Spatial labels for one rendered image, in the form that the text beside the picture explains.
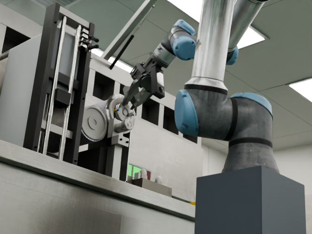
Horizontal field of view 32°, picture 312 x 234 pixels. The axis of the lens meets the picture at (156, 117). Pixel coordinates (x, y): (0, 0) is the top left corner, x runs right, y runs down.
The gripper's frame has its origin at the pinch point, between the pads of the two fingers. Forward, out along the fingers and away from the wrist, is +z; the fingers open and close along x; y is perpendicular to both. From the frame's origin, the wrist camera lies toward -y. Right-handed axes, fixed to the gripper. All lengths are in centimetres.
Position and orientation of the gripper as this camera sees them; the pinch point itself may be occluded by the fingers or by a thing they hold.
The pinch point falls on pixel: (129, 106)
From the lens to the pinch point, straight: 194.3
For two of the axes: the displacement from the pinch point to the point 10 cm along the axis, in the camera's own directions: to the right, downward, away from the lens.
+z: -6.1, 7.6, 2.5
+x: -6.7, -3.2, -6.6
